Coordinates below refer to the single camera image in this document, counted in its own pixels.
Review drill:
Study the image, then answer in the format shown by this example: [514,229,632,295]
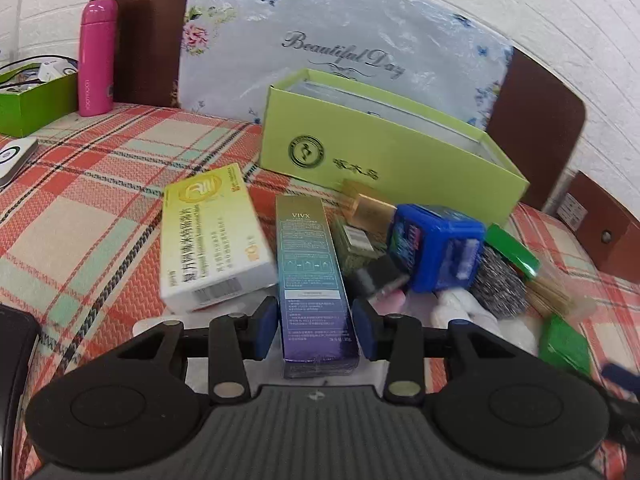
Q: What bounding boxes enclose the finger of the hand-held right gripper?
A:
[602,361,640,386]

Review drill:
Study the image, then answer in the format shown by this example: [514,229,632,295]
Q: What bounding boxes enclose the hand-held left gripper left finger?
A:
[117,297,278,406]

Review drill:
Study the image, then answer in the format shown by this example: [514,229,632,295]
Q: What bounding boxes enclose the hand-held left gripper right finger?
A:
[351,299,506,406]

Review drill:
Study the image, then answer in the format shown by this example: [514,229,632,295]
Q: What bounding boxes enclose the purple teal gradient carton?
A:
[276,195,361,380]

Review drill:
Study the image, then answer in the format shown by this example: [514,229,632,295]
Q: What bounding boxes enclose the blue plastic box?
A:
[387,204,487,293]

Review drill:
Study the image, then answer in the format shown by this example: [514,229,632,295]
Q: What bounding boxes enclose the steel wool scrubber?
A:
[470,245,531,318]

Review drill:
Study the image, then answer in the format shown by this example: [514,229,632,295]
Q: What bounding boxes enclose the light green box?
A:
[257,68,530,226]

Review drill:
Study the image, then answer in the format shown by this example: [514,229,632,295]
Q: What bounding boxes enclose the pink small item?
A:
[375,287,410,315]

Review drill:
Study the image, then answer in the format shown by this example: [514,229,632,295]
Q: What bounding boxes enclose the black small block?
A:
[355,255,408,301]

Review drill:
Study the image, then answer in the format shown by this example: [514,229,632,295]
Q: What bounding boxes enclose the green flat box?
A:
[482,224,541,278]
[539,314,593,376]

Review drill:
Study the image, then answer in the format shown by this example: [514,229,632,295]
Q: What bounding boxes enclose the olive green small box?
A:
[332,217,388,281]

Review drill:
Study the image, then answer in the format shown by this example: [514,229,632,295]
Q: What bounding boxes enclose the white items in box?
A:
[431,290,501,333]

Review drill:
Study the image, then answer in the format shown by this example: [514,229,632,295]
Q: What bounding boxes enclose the yellow white medicine box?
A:
[161,162,279,313]

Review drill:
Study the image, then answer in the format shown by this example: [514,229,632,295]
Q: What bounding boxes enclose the bag of toothpicks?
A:
[525,270,596,318]

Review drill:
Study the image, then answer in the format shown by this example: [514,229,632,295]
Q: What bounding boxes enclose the white glove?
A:
[500,319,541,356]

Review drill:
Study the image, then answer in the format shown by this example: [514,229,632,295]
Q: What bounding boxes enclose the gold small box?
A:
[342,182,398,231]

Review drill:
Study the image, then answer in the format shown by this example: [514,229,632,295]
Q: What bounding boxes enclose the brown cardboard box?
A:
[555,171,640,271]

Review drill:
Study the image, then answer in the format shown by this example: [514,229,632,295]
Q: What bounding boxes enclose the black case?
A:
[0,305,43,461]

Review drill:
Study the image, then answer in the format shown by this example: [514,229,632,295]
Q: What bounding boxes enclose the white device with round logo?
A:
[0,136,40,188]

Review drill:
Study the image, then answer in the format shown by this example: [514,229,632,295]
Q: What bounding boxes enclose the floral plastic bedding bag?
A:
[177,0,515,133]

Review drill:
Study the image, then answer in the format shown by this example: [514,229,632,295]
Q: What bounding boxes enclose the small bright green box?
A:
[0,57,81,138]

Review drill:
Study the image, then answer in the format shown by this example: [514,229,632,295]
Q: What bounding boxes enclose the pink thermos bottle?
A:
[77,0,119,117]

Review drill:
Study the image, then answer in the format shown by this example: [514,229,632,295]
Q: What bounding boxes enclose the brown wooden headboard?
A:
[114,0,587,211]

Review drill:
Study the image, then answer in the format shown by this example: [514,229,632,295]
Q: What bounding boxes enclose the white gadget with cable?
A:
[37,57,79,82]

